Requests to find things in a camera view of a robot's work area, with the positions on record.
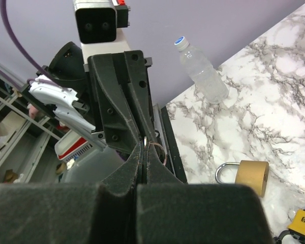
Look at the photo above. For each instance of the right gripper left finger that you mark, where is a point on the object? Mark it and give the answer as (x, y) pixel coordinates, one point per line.
(97, 212)

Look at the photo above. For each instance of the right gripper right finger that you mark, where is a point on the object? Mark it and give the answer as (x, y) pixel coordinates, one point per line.
(170, 211)

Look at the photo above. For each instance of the yellow black padlock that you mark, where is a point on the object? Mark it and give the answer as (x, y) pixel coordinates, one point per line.
(296, 229)

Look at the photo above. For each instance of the clear plastic water bottle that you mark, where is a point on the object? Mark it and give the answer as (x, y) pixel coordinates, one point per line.
(201, 71)

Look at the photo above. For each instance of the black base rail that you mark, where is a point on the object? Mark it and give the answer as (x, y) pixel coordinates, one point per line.
(165, 136)

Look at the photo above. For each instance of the small silver keys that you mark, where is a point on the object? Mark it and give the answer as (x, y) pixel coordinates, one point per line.
(158, 149)

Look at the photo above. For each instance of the brass padlock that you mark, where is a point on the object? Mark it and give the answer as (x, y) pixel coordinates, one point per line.
(253, 174)

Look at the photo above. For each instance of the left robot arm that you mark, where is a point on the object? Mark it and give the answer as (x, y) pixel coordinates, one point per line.
(63, 90)

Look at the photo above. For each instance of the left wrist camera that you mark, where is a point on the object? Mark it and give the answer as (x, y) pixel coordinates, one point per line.
(100, 25)

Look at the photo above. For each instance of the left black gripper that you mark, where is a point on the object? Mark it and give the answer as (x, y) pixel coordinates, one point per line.
(121, 88)

